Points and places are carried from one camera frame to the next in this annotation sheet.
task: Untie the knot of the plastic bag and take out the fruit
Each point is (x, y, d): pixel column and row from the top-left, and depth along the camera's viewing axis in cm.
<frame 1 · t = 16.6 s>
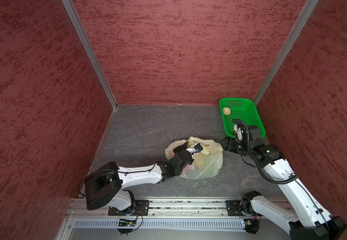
left hand: (187, 145, 81), fingers open
right hand: (225, 146, 75), fingers open
green plastic basket: (242, 109, 119), point 3 cm above the table
translucent yellow plastic bag: (207, 162, 83), point 9 cm above the table
beige round fruit in basket: (226, 111, 113), point 6 cm above the table

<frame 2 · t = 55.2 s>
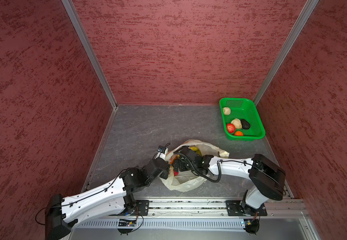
left hand: (167, 166, 76), fingers closed
right hand: (178, 168, 85), fingers open
translucent yellow plastic bag: (185, 180, 72), point 14 cm above the table
orange fruit in basket: (238, 133, 102), point 4 cm above the table
beige round fruit in bag: (237, 123, 105), point 6 cm above the table
black avocado: (245, 124, 105), point 6 cm above the table
red apple: (230, 128, 102), point 7 cm above the table
the other named things where they were.

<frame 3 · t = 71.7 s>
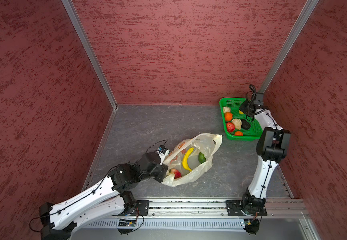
left hand: (166, 170, 71), fingers closed
right hand: (240, 108, 102), fingers open
round orange fruit: (228, 116, 108), point 7 cm above the table
yellow banana: (185, 159, 91), point 2 cm above the table
red white apple in bag: (177, 174, 84), point 4 cm above the table
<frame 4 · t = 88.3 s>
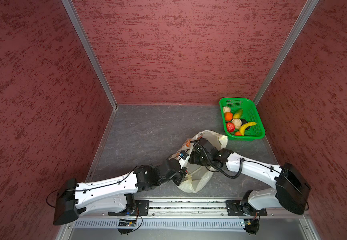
left hand: (184, 172, 73), fingers closed
right hand: (191, 162, 82), fingers open
yellow banana: (244, 127, 101), point 8 cm above the table
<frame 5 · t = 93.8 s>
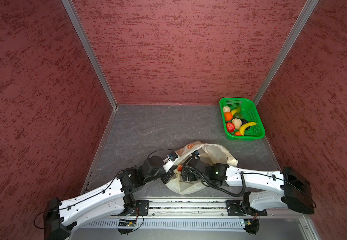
left hand: (174, 168, 74), fingers closed
right hand: (187, 176, 78), fingers open
translucent yellow plastic bag: (211, 153, 85), point 11 cm above the table
